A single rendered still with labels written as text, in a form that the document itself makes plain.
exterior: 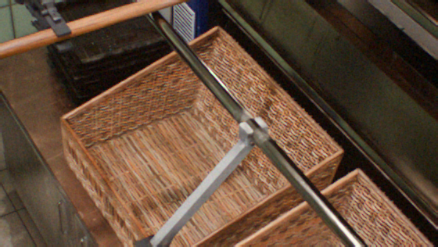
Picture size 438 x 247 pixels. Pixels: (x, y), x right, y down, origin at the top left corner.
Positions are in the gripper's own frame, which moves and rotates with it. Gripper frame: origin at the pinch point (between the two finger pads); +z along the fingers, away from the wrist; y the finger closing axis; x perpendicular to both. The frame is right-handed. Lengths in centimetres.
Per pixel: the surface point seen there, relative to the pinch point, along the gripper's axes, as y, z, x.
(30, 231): 119, -55, -2
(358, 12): 1, 21, -59
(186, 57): 2.4, 16.2, -20.2
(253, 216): 43, 29, -31
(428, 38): -22, 56, -43
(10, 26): 87, -121, -25
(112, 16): -1.1, 1.2, -11.2
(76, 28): -0.9, 1.4, -3.1
